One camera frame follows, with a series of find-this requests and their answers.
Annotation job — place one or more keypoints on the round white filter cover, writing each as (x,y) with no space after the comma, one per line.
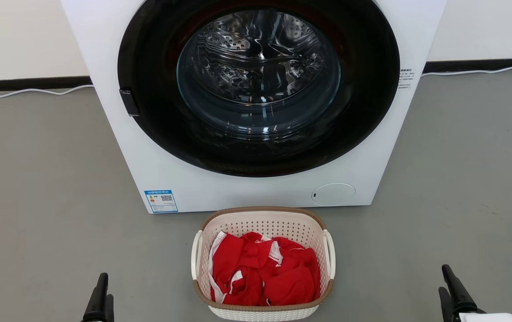
(333,194)

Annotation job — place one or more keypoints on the black round washer door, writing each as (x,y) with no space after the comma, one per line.
(157,112)

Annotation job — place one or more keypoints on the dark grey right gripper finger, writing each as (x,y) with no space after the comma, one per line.
(446,308)
(458,293)

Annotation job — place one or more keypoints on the blue energy label sticker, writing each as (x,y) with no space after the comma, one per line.
(161,201)

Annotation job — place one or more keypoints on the small printed text label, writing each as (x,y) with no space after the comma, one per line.
(407,79)

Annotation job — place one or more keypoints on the white perforated laundry basket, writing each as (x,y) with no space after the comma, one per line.
(265,221)

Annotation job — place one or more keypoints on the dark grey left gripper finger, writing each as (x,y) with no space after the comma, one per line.
(109,309)
(98,299)

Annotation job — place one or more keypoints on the red and white garment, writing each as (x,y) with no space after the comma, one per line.
(287,281)

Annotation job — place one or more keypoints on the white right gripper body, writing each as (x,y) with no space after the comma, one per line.
(491,318)

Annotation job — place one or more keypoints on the white front-load washing machine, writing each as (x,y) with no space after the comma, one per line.
(104,53)

